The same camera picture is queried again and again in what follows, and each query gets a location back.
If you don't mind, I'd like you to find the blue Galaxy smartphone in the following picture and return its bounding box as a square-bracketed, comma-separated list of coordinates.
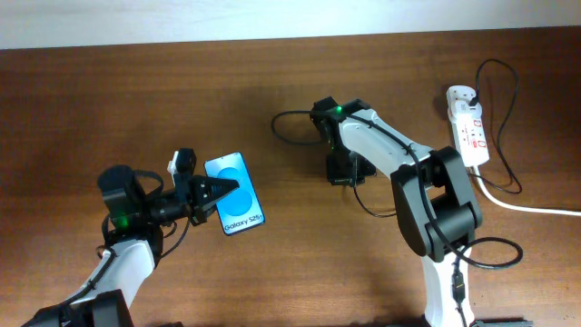
[204, 152, 265, 236]

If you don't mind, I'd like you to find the black charger cable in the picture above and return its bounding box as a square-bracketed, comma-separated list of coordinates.
[352, 58, 523, 218]

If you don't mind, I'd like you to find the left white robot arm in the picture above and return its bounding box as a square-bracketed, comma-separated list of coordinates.
[28, 163, 239, 326]

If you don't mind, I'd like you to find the white power strip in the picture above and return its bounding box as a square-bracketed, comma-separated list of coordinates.
[446, 85, 489, 167]

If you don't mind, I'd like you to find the white power strip cord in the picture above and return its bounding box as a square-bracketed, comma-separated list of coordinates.
[469, 163, 581, 217]

